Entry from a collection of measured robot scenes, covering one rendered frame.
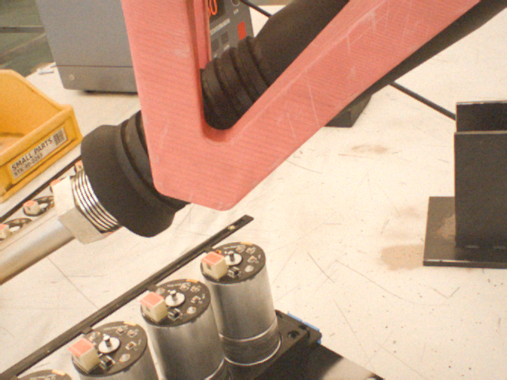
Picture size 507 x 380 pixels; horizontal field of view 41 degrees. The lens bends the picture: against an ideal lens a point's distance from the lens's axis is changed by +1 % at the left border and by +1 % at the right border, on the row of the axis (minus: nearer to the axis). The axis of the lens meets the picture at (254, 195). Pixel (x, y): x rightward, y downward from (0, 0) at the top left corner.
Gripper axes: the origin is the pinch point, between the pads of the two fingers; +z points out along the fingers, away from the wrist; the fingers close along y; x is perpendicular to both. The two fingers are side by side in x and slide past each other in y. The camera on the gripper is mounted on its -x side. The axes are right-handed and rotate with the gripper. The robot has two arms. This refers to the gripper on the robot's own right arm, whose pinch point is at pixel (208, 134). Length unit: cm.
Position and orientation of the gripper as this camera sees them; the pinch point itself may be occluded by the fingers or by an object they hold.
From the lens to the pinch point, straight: 13.1
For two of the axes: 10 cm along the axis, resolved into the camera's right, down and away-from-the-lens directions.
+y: 0.0, 5.0, -8.6
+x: 9.5, 2.8, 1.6
